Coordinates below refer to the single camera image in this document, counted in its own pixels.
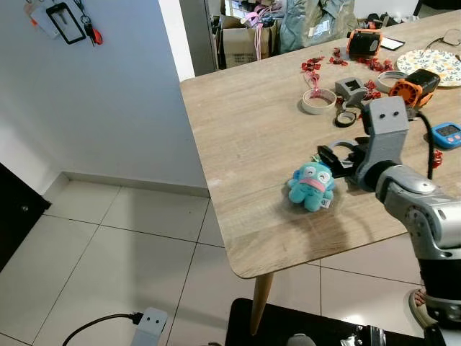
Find black smartphone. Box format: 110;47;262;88
380;37;406;51

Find brown cardboard box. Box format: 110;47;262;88
220;25;272;69

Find teal plush toy keychain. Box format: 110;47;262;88
287;161;336;213

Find small grey box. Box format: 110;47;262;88
335;76;368;103

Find wide white tape roll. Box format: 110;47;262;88
301;88;337;115

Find blue digital timer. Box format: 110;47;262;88
431;123;461;150

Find small shiny metal object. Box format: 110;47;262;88
339;324;386;346

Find black floor rug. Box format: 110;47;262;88
225;297;433;346

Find pink ribbon item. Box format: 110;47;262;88
243;4;269;30

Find patterned round plate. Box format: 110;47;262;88
396;49;461;89

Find thin frame glasses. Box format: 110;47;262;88
436;27;461;48

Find white black framed wall holder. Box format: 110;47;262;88
43;0;87;45

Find orange black screen device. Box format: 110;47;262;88
346;29;384;60

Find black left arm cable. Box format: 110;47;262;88
63;312;143;346

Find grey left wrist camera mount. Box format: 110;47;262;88
132;308;169;346

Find red keys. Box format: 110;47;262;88
79;0;104;46

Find clear green plastic bag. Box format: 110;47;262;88
279;0;357;53

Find light wooden table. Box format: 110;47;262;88
179;9;461;336

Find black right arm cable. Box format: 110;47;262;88
411;108;437;181

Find small white tape roll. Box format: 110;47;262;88
376;71;406;93

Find orange black fan device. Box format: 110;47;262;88
389;69;442;109

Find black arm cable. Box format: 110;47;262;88
411;108;437;181
63;312;143;346

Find black tape roll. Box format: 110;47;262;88
335;110;359;128

